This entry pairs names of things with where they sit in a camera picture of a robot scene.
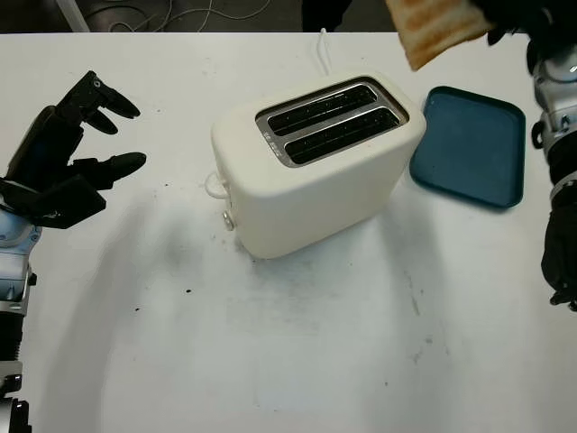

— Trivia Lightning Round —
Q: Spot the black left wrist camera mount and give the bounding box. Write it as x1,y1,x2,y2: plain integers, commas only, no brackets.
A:
0,174,108,231

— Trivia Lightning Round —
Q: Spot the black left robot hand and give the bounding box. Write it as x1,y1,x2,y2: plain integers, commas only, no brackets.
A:
0,69,148,199

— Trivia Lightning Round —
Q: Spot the white table leg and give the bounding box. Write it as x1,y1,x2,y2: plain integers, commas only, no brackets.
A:
60,0,92,32

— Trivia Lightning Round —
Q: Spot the grey looped floor cable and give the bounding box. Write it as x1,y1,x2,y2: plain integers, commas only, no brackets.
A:
85,6,172,32

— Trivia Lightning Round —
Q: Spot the teal plastic tray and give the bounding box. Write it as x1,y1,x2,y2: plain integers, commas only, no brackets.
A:
408,86,527,213

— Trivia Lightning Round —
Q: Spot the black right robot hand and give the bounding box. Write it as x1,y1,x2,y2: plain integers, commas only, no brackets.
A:
468,0,554,56

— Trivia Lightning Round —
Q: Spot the white toaster power cord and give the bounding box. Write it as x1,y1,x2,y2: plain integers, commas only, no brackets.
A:
314,27,334,78

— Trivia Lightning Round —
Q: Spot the toast slice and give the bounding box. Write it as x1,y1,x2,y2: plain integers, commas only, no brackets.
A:
385,0,492,71

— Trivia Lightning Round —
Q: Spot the cream white two-slot toaster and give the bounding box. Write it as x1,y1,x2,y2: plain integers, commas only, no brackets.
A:
205,70,428,261

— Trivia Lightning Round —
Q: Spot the thin white floor cable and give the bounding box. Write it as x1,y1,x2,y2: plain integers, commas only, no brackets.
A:
112,0,253,32

